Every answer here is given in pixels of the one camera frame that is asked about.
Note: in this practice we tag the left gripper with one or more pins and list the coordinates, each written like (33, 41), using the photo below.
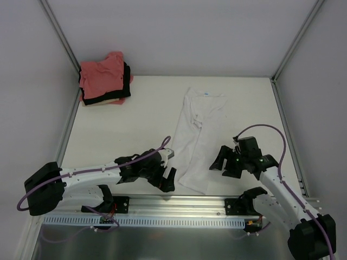
(158, 178)

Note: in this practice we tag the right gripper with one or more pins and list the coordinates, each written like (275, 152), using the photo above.
(230, 161)

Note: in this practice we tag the white t shirt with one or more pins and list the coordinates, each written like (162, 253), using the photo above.
(196, 136)

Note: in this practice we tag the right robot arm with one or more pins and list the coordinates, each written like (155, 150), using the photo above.
(311, 235)

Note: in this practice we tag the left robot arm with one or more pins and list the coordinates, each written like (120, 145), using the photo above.
(52, 187)

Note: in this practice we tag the beige folded shirt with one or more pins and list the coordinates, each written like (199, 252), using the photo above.
(105, 102)

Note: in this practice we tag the top pink folded shirt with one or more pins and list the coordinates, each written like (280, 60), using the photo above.
(99, 78)

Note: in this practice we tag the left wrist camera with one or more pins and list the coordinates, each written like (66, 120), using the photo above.
(166, 154)

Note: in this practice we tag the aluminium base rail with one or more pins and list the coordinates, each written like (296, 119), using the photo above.
(140, 205)

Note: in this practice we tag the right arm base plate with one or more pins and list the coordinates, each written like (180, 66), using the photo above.
(246, 206)

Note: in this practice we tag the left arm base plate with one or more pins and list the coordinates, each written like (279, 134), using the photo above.
(120, 203)

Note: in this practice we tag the white slotted cable duct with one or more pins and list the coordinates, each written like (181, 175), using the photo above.
(156, 222)

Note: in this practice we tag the right side frame rail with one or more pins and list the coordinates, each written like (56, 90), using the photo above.
(296, 162)

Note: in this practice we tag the frame rail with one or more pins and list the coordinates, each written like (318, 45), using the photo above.
(296, 162)
(68, 116)

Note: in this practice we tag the right frame post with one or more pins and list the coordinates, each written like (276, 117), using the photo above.
(298, 38)

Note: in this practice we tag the frame post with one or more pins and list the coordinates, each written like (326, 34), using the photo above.
(298, 38)
(48, 11)

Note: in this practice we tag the left side frame rail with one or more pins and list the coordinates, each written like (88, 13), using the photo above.
(68, 116)

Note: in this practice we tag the left frame post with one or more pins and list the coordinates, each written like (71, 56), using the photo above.
(48, 11)

